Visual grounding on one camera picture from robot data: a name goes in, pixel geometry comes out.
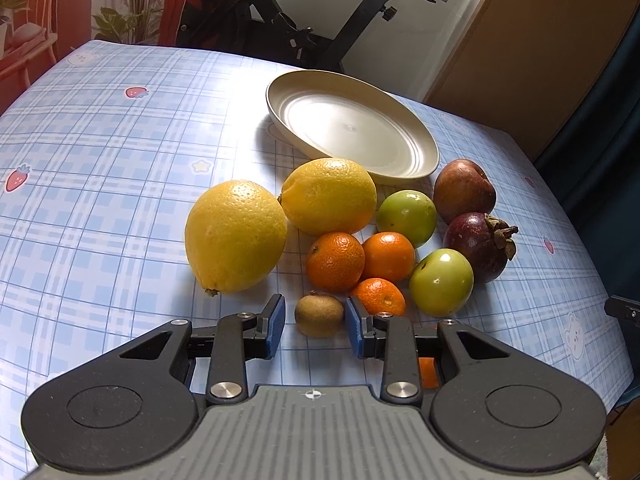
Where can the brown wooden cabinet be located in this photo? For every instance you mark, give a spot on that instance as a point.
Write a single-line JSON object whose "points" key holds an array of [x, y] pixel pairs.
{"points": [[524, 66]]}

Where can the purple mangosteen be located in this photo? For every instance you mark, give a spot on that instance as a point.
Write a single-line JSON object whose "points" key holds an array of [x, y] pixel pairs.
{"points": [[485, 241]]}

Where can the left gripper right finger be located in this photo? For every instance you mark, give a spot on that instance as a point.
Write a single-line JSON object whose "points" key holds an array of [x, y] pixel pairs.
{"points": [[397, 343]]}

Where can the green round fruit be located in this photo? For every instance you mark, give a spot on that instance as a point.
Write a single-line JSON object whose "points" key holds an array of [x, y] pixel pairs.
{"points": [[442, 283], [410, 213]]}

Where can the brown kiwi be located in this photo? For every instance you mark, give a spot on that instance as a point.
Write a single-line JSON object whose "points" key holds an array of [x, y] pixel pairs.
{"points": [[318, 316]]}

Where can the large yellow lemon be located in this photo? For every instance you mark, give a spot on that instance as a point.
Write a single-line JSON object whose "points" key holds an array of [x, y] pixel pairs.
{"points": [[234, 236]]}

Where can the red plant backdrop poster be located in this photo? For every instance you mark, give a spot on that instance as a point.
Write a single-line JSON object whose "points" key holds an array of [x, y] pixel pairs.
{"points": [[36, 34]]}

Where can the blue plaid tablecloth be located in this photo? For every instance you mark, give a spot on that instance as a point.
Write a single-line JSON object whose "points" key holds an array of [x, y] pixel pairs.
{"points": [[102, 159]]}

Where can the beige round plate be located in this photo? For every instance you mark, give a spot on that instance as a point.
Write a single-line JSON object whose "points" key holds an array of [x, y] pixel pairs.
{"points": [[325, 114]]}

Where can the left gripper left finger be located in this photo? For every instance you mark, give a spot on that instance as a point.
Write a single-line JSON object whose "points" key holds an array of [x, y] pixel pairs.
{"points": [[236, 339]]}

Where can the orange mandarin under gripper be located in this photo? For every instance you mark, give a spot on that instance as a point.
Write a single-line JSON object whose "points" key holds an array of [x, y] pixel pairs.
{"points": [[428, 373]]}

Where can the small orange mandarin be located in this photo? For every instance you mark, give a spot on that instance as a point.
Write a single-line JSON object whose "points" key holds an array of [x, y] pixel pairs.
{"points": [[378, 295]]}

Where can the black exercise bike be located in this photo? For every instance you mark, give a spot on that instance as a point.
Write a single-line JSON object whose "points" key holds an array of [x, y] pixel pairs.
{"points": [[292, 34]]}

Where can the red passion fruit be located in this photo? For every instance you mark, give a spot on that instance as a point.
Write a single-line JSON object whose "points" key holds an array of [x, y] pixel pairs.
{"points": [[462, 186]]}

